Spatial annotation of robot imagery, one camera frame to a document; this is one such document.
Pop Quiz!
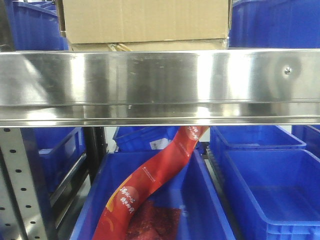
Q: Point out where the large brown cardboard box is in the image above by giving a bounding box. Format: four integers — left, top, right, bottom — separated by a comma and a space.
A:
56, 0, 233, 52

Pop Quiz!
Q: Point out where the stainless steel shelf rack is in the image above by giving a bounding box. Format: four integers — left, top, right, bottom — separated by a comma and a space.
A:
0, 1, 320, 240

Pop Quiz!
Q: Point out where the blue bin rear centre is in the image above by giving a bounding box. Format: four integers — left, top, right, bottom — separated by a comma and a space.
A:
112, 126, 205, 153

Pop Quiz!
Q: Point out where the blue bin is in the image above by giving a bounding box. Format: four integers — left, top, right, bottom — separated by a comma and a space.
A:
112, 126, 205, 153
229, 0, 320, 49
291, 125, 320, 158
209, 125, 307, 161
70, 150, 235, 240
223, 149, 320, 240
4, 0, 69, 51
33, 127, 86, 193

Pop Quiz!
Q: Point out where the blue bin rear right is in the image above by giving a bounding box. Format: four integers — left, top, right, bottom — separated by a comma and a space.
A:
209, 125, 307, 161

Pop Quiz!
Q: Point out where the red printed snack bag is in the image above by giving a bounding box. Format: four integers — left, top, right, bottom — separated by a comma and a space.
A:
92, 126, 208, 240

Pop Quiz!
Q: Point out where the red textured packet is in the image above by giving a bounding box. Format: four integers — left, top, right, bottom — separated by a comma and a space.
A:
125, 200, 182, 240

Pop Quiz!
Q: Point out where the blue bin lower centre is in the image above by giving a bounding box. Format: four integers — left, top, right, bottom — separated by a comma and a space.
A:
70, 150, 235, 240

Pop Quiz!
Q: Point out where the blue bin lower left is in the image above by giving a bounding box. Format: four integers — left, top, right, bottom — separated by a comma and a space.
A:
33, 127, 86, 193

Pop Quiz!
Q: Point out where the blue bin lower right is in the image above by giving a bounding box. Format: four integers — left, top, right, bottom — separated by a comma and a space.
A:
223, 149, 320, 240

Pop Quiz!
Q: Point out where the blue bin far right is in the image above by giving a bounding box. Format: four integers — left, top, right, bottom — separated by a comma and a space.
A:
291, 125, 320, 158

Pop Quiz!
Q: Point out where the blue bin upper right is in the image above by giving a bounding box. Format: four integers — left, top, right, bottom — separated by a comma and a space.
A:
229, 0, 320, 49

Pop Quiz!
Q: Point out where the blue bin upper left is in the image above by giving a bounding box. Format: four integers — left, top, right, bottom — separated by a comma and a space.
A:
4, 0, 69, 51

